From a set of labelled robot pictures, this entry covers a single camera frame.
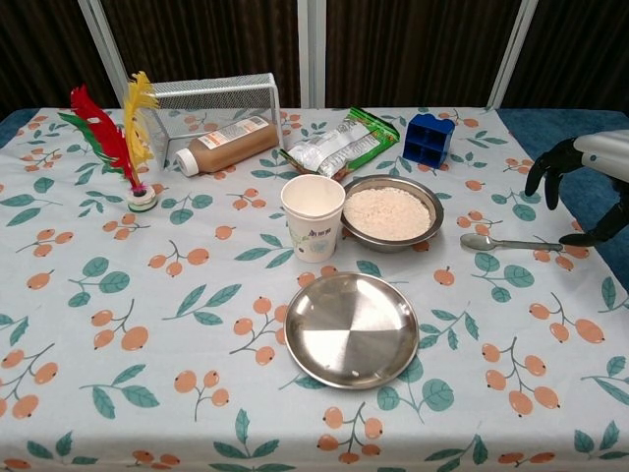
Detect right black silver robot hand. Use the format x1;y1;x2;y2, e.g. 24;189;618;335
524;129;629;248

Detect metal spoon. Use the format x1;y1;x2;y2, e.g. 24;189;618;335
459;233;564;253

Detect metal bowl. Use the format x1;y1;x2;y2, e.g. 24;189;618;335
341;174;442;254

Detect white paper cup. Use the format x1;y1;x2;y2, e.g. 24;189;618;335
280;174;346;264

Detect blue plastic building block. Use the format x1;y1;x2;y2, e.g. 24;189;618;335
402;113;454;165

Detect dark brown curtain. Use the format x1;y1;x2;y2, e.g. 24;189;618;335
0;0;629;122

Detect green silver snack bag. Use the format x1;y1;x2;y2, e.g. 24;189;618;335
278;106;400;180

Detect round metal plate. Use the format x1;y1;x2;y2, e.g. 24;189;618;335
284;271;421;391

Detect brown liquid bottle white cap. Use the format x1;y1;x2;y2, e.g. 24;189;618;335
175;117;280;177

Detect floral fruit print tablecloth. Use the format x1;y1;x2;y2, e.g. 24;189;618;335
0;105;629;472

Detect feather shuttlecock red yellow green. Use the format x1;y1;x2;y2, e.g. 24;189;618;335
57;71;161;213

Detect white frame post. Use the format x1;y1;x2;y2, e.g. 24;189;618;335
77;0;128;108
296;0;328;109
483;0;540;108

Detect white wire mesh basket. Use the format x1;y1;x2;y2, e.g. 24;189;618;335
145;73;282;171

